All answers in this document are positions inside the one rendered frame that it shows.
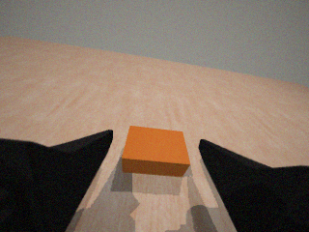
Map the orange block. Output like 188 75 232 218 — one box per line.
122 126 190 177

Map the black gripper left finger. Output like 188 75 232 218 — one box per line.
0 130 113 232

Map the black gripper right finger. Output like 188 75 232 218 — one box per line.
199 139 309 232

